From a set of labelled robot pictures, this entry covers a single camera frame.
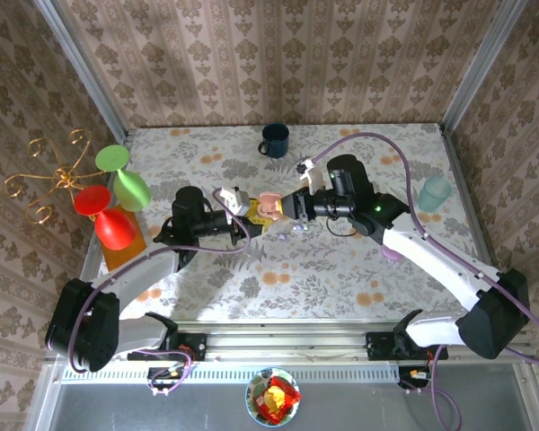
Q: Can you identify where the pink cup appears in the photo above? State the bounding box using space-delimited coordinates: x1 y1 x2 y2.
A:
256 191 286 221

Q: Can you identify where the green plastic wine glass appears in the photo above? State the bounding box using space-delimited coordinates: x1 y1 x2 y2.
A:
94 144 154 213

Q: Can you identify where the dark blue mug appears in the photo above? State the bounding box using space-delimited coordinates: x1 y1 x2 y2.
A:
257 122 292 160

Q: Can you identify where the red plastic wine glass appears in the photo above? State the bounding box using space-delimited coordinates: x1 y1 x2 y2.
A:
73 184 138 251

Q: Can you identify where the frosted teal cup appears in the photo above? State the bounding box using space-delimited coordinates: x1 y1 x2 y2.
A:
418 175 454 214

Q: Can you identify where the patterned ceramic bowl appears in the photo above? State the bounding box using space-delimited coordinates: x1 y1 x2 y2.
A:
244 367 303 427

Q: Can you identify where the small black connector box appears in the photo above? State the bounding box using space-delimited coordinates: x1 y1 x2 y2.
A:
397 365 433 390
146 366 186 390

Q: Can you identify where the red yellow snack packet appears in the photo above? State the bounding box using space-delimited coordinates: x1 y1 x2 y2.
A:
254 375 303 424

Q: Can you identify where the gold wire stand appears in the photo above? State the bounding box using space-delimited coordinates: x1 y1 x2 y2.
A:
3 128 148 273

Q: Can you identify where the long aluminium mounting rail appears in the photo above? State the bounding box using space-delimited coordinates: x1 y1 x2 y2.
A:
44 319 536 363

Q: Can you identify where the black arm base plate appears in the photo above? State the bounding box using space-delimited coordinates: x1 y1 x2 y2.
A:
125 330 208 363
366 330 449 361

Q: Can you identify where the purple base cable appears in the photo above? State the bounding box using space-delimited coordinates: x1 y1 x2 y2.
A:
403 344 464 428
137 347 195 397

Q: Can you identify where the slotted grey cable duct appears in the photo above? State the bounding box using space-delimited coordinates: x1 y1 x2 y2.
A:
60 364 408 383

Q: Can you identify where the aluminium frame post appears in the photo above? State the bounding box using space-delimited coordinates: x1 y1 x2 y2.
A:
513 362 539 431
24 362 68 431
31 0 130 144
440 0 535 132

